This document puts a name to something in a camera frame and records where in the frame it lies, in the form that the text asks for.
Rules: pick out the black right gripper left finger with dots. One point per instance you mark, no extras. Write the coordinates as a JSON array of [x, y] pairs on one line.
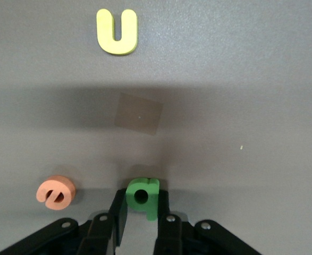
[[97, 233]]

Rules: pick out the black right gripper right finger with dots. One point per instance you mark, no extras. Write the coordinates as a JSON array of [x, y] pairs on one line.
[[171, 236]]

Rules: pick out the green foam letter q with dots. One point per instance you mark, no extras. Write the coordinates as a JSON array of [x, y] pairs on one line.
[[150, 204]]

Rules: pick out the orange foam letter e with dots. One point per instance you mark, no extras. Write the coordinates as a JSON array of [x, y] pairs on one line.
[[65, 186]]

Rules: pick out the yellow foam letter u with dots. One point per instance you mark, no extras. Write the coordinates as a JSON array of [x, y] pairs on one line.
[[105, 32]]

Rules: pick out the brown tape patch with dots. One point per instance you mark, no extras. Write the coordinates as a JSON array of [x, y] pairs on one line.
[[138, 114]]

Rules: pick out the brown table cover sheet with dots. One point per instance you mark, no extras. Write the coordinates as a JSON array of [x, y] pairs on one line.
[[238, 79]]

